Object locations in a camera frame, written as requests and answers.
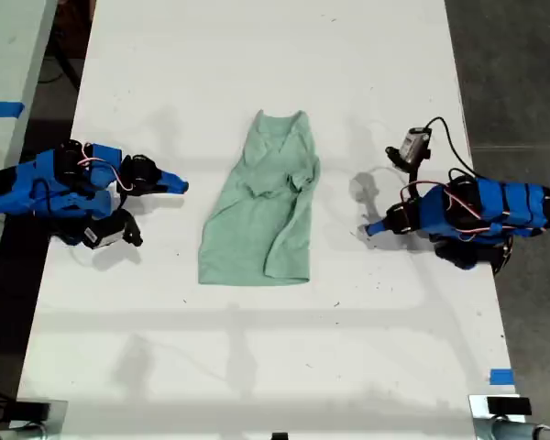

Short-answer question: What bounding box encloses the metal table clamp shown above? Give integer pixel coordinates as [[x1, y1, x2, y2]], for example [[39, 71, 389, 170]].
[[467, 393, 550, 440], [0, 398, 69, 440]]

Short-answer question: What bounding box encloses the pale green T-shirt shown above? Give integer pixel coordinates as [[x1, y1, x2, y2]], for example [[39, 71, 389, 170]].
[[196, 108, 322, 287]]

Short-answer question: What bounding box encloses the black and silver camera box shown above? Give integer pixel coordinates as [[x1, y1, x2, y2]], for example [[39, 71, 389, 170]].
[[385, 127, 433, 171], [82, 210, 144, 251]]

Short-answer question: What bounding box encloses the white side table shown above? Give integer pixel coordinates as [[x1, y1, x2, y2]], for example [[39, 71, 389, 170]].
[[0, 0, 59, 294]]

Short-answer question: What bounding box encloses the small black box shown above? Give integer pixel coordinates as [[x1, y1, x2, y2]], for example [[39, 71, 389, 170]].
[[14, 400, 51, 421], [487, 396, 533, 416]]

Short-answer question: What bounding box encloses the black camera cable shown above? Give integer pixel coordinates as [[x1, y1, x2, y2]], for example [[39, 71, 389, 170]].
[[424, 116, 478, 179]]

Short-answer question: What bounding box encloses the short blue tape piece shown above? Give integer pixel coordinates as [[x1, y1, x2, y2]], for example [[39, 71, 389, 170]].
[[489, 368, 516, 387]]

